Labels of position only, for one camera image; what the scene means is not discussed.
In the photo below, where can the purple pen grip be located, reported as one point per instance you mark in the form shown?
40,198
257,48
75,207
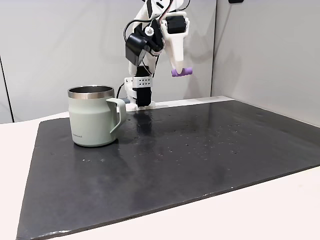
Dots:
187,71

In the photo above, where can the pale green steel mug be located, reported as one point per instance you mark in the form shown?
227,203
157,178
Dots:
91,117

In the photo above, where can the black table mat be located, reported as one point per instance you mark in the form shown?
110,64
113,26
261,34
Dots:
160,180

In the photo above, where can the black camera box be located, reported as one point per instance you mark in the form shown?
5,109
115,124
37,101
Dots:
136,46

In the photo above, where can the black wall-mounted object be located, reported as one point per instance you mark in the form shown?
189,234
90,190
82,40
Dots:
236,1

